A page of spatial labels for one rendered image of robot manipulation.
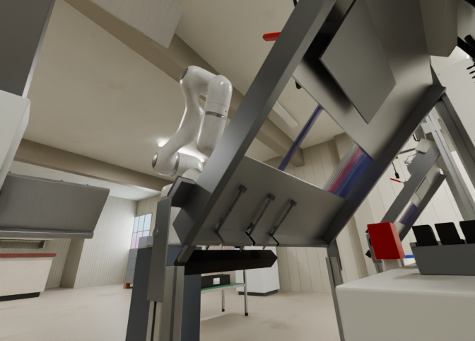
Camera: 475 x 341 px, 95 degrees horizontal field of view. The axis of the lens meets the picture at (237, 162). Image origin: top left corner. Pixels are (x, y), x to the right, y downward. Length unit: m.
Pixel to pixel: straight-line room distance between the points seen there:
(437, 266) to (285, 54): 0.37
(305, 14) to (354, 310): 0.41
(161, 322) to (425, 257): 0.39
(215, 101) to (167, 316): 0.62
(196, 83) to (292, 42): 0.59
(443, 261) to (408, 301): 0.15
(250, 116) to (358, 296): 0.28
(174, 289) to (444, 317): 0.35
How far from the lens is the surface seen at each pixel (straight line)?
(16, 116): 0.35
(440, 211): 4.74
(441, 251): 0.40
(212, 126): 0.78
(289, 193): 0.63
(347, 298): 0.27
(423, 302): 0.26
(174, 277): 0.44
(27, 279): 7.44
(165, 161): 0.99
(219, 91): 0.81
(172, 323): 0.45
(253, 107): 0.39
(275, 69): 0.40
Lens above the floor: 0.65
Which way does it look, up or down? 24 degrees up
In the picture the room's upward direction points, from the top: 2 degrees counter-clockwise
